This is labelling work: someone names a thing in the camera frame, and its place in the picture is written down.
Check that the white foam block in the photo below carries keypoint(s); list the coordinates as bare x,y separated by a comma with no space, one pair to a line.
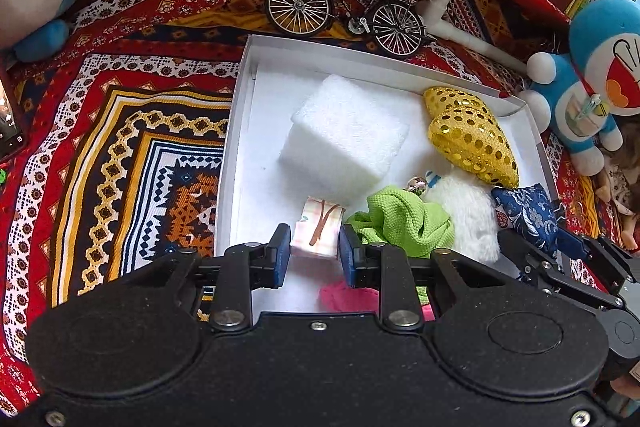
345,137

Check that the small candy packet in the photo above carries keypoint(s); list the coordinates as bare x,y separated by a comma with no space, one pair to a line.
315,227

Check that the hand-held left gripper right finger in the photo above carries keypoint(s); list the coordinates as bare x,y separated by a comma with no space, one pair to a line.
350,257

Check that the miniature black bicycle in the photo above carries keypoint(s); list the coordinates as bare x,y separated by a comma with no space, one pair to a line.
345,14

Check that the green knitted cloth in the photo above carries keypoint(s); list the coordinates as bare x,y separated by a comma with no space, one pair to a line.
400,222

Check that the blue floral fabric pouch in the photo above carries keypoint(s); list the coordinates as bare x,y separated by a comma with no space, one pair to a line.
525,212

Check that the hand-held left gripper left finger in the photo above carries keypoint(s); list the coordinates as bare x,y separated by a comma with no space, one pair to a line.
282,257

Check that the pink plush bow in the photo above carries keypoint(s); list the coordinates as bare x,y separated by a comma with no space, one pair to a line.
345,297

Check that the black smartphone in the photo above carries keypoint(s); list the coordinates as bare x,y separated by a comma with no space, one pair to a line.
7,117

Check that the blue cat plush toy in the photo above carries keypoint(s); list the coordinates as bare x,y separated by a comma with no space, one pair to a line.
600,72

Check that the brown-haired doll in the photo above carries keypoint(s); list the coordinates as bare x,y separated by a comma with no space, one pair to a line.
620,187

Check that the gold sequin pouch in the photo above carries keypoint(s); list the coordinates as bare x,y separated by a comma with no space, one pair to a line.
470,137

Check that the white plastic pipe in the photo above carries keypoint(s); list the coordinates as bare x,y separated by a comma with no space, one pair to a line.
450,2

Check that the small silver bell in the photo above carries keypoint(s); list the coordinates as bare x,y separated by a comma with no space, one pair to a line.
417,184

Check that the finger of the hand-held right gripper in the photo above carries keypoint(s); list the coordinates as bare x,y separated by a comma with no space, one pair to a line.
575,243
540,267

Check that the white cardboard box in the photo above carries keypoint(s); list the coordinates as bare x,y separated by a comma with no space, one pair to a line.
265,157

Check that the white fluffy plush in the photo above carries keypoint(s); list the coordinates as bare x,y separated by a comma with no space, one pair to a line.
470,217

